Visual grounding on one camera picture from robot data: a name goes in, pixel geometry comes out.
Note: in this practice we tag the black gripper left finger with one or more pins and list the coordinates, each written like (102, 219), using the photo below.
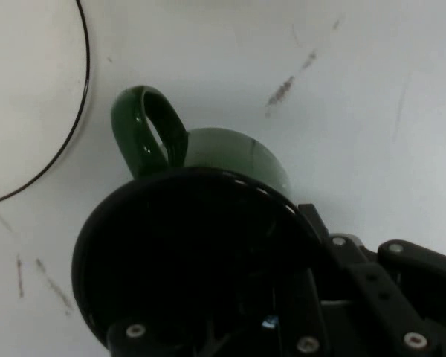
(134, 338)

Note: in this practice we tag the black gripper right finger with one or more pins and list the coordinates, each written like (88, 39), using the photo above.
(386, 294)

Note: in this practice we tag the green mug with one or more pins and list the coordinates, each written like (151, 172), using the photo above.
(223, 152)

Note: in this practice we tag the white plate with black rim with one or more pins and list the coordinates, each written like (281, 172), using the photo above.
(29, 93)

